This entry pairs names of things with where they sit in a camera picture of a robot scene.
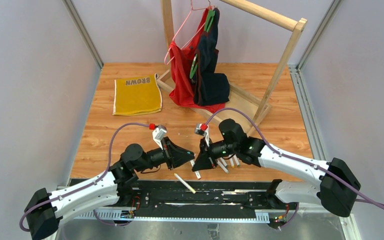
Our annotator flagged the wooden clothes rack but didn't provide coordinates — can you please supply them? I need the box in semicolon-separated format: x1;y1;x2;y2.
156;0;308;137

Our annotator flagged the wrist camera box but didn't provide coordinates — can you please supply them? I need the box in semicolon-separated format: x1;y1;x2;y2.
194;123;210;147
152;125;167;149

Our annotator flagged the white pen teal end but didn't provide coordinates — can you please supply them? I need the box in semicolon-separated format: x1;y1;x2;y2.
217;160;229;174

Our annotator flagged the green hanger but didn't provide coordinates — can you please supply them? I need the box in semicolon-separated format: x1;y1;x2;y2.
189;9;215;81

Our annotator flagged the yellow folded towel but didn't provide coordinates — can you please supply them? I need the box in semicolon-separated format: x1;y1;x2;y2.
112;73;163;116

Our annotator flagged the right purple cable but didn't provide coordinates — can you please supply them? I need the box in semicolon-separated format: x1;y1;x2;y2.
200;107;384;215

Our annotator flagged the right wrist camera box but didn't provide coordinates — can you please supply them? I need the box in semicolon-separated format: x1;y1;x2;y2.
194;123;210;147

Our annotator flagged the purple cable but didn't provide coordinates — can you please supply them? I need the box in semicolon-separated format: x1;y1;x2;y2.
19;122;156;232
200;107;384;215

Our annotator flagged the dark navy garment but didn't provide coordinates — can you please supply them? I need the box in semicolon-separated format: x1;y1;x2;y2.
192;7;230;107

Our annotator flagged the red garment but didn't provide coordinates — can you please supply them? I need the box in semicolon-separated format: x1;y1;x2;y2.
169;7;227;113

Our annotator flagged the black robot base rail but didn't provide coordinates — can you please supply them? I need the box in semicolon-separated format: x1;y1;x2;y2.
89;179;301;223

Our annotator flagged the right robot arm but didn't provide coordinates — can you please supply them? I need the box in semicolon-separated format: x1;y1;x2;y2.
192;118;361;217

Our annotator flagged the white pen yellow cap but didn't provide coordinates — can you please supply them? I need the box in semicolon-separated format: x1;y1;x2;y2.
173;173;197;194

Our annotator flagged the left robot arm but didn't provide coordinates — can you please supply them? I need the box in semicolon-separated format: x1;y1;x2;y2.
24;137;195;240

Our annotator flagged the white pen green cap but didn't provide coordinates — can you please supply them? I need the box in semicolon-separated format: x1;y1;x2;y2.
220;158;228;168

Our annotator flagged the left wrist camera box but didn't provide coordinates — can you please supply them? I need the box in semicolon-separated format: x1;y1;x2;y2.
152;125;167;149

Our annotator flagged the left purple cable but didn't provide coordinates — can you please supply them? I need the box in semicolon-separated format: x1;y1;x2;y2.
19;122;156;232

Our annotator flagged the pink wire hanger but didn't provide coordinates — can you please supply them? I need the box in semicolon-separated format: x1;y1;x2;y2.
160;0;212;65

